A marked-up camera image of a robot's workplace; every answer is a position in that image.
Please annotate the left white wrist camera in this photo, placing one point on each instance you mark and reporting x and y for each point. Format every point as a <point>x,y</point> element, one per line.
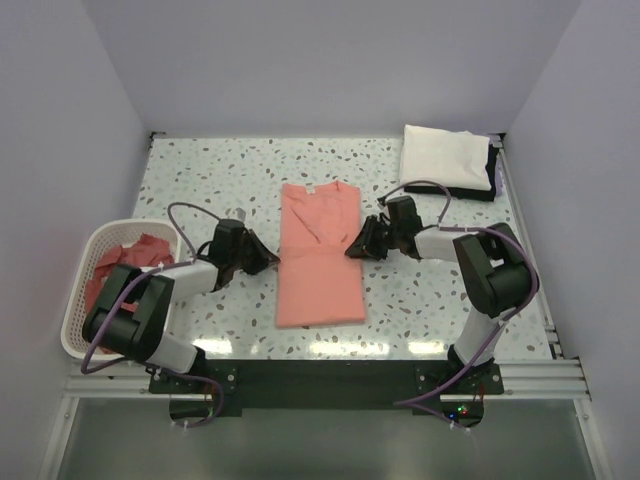
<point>240,214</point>

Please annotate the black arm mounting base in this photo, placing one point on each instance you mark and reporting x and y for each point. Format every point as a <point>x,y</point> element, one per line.
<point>226,388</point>

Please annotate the folded black t-shirt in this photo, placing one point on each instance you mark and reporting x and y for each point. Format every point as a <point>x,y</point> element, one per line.
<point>492,170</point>

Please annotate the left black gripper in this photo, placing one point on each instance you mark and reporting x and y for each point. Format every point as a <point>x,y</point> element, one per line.
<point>264,257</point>

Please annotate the white plastic laundry basket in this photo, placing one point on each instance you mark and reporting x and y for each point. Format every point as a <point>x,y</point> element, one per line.
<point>121,232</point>

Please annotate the folded white t-shirt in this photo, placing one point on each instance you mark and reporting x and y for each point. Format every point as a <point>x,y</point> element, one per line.
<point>451,159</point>

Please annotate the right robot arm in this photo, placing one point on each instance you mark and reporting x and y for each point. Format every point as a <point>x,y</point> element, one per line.
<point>498,276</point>

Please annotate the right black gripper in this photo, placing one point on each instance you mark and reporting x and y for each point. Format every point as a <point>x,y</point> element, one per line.
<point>364,245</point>

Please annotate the dark pink crumpled t-shirt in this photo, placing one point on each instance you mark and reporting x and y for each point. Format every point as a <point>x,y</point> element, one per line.
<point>147,251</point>

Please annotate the salmon pink t-shirt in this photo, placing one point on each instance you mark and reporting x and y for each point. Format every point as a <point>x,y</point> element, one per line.
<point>318,284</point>

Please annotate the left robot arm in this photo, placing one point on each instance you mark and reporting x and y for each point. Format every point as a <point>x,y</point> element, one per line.
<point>128,319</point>

